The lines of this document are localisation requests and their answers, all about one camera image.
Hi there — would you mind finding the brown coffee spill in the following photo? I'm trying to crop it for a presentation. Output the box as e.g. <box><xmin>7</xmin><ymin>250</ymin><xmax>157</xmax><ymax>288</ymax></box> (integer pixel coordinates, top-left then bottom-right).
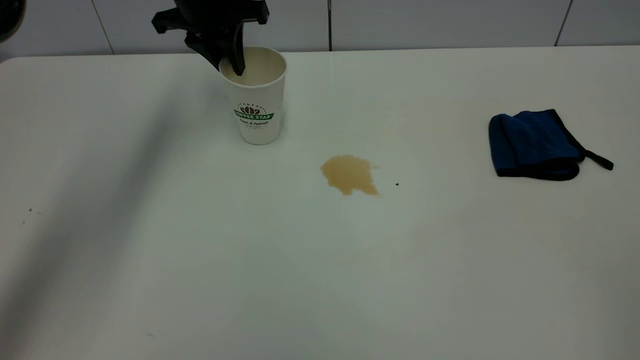
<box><xmin>320</xmin><ymin>155</ymin><xmax>381</xmax><ymax>196</ymax></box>

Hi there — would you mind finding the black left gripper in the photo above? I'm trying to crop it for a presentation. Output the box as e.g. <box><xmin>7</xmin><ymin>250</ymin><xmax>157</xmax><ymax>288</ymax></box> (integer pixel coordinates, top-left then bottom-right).
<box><xmin>151</xmin><ymin>0</ymin><xmax>270</xmax><ymax>77</ymax></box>

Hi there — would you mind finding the white paper coffee cup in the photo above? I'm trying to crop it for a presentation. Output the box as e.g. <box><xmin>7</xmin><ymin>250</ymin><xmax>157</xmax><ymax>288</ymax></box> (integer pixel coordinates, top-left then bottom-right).
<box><xmin>219</xmin><ymin>46</ymin><xmax>288</xmax><ymax>146</ymax></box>

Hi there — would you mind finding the blue cloth with black trim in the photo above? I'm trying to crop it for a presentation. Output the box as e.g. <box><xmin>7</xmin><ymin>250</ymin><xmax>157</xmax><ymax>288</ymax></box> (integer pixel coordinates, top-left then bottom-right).
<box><xmin>488</xmin><ymin>109</ymin><xmax>614</xmax><ymax>181</ymax></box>

